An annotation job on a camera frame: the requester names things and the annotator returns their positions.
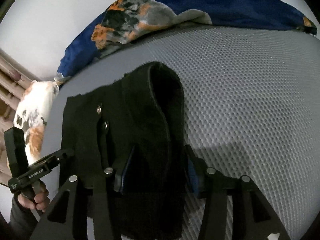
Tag black pants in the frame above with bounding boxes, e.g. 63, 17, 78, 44
59, 62, 187, 239

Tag person's left forearm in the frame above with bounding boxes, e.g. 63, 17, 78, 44
9, 195, 38, 239

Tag person's left hand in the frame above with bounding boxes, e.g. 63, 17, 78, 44
17, 180, 50, 212

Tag white orange floral pillow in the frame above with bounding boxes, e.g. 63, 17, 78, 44
14, 81, 59, 165

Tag grey mesh mattress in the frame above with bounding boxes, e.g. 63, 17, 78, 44
42, 26, 319, 239

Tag wooden headboard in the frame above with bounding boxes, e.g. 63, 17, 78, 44
0, 50, 39, 186

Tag blue floral blanket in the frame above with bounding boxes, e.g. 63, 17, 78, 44
55, 0, 317, 84

